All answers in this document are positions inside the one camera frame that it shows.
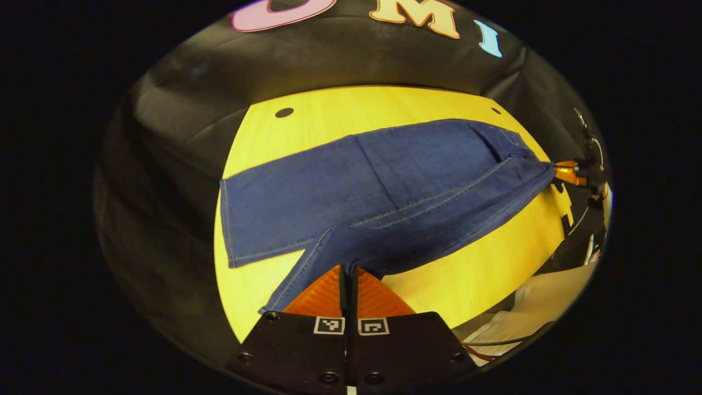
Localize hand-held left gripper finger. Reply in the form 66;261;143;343
349;266;478;387
225;265;350;387

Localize blue jeans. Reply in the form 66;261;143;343
219;118;557;316

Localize black backdrop cloth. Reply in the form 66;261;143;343
93;0;609;374

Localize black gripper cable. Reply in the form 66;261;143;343
463;336;530;347

